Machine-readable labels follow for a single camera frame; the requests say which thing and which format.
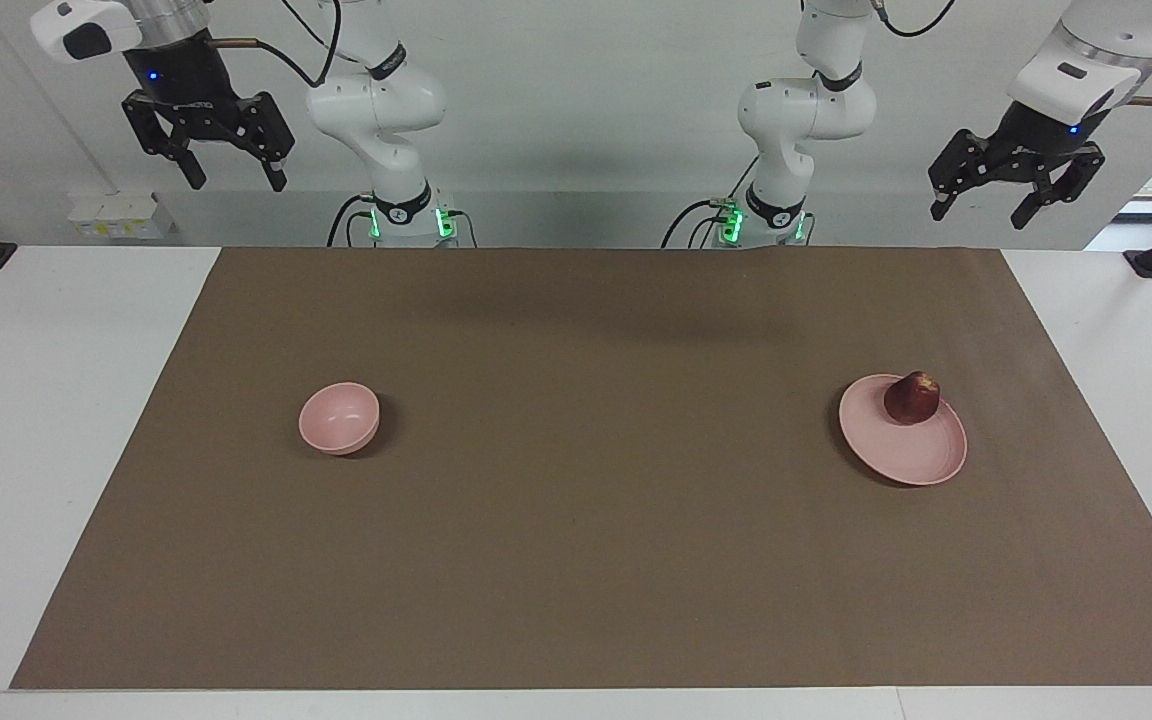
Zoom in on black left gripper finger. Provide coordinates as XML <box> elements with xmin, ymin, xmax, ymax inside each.
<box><xmin>929</xmin><ymin>128</ymin><xmax>995</xmax><ymax>222</ymax></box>
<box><xmin>1011</xmin><ymin>145</ymin><xmax>1106</xmax><ymax>232</ymax></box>

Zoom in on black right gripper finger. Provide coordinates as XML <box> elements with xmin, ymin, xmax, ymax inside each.
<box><xmin>122</xmin><ymin>92</ymin><xmax>209</xmax><ymax>192</ymax></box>
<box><xmin>236</xmin><ymin>92</ymin><xmax>296</xmax><ymax>194</ymax></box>

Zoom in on dark red apple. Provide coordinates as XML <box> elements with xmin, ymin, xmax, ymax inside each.
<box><xmin>883</xmin><ymin>371</ymin><xmax>941</xmax><ymax>426</ymax></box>

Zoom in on pink bowl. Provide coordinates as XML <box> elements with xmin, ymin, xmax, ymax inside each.
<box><xmin>298</xmin><ymin>382</ymin><xmax>381</xmax><ymax>457</ymax></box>

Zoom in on pink plate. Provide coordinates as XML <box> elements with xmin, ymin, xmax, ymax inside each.
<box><xmin>838</xmin><ymin>374</ymin><xmax>968</xmax><ymax>488</ymax></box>

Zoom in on brown table mat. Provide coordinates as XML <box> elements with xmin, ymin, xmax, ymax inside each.
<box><xmin>11</xmin><ymin>247</ymin><xmax>1152</xmax><ymax>691</ymax></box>

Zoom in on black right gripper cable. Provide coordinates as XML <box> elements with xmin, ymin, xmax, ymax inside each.
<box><xmin>208</xmin><ymin>0</ymin><xmax>369</xmax><ymax>89</ymax></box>

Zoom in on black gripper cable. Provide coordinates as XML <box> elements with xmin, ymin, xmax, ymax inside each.
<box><xmin>208</xmin><ymin>0</ymin><xmax>369</xmax><ymax>89</ymax></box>
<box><xmin>871</xmin><ymin>0</ymin><xmax>1152</xmax><ymax>109</ymax></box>

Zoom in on white wall power strip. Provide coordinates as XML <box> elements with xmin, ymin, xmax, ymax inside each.
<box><xmin>68</xmin><ymin>190</ymin><xmax>177</xmax><ymax>241</ymax></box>

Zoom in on black right arm base cables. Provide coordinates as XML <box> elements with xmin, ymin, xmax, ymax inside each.
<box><xmin>326</xmin><ymin>193</ymin><xmax>478</xmax><ymax>249</ymax></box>

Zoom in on black arm base cables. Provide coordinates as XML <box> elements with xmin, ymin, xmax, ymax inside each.
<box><xmin>326</xmin><ymin>193</ymin><xmax>478</xmax><ymax>249</ymax></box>
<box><xmin>661</xmin><ymin>155</ymin><xmax>759</xmax><ymax>249</ymax></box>

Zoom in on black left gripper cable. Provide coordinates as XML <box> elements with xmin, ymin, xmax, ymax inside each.
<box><xmin>871</xmin><ymin>0</ymin><xmax>1152</xmax><ymax>109</ymax></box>

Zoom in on black left arm base cables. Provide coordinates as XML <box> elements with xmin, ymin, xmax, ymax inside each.
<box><xmin>661</xmin><ymin>155</ymin><xmax>759</xmax><ymax>249</ymax></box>

